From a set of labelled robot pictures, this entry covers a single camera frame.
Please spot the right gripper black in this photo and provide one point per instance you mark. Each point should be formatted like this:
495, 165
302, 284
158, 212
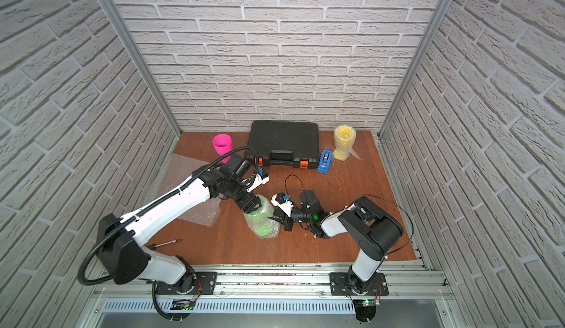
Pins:
285, 219

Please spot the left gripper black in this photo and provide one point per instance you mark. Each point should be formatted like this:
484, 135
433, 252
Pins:
249, 202

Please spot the green plastic wine glass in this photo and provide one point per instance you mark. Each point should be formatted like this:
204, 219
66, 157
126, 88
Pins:
262, 226

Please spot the bubble wrap sheet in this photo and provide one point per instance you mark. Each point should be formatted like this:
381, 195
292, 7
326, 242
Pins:
266, 207
345, 142

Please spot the bubble wrap stack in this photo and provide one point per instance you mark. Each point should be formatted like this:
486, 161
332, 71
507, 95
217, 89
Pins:
176, 170

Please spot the yellow plastic wine glass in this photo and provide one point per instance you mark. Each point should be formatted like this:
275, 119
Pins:
343, 142

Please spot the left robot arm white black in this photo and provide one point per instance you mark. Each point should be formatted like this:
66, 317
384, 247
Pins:
123, 249

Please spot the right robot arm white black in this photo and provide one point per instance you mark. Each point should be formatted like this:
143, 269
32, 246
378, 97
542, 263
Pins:
373, 229

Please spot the pink plastic wine glass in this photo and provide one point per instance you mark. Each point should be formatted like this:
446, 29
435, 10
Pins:
222, 144

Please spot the black plastic tool case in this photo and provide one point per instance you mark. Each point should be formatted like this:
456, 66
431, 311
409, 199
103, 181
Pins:
284, 143

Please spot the blue tape dispenser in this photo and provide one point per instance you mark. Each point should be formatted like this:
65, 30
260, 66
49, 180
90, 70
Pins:
325, 161

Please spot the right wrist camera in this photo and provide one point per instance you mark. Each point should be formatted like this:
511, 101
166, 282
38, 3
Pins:
283, 202

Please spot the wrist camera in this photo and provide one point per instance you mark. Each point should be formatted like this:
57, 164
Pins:
283, 202
261, 177

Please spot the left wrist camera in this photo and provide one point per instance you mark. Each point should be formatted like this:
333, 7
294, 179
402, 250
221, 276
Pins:
261, 177

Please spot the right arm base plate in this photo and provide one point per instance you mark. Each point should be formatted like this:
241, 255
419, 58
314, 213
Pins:
342, 284

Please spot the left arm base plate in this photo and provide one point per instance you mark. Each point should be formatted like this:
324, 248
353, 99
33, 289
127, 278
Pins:
203, 282

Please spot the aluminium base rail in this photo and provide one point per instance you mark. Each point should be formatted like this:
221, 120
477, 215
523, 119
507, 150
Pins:
277, 289

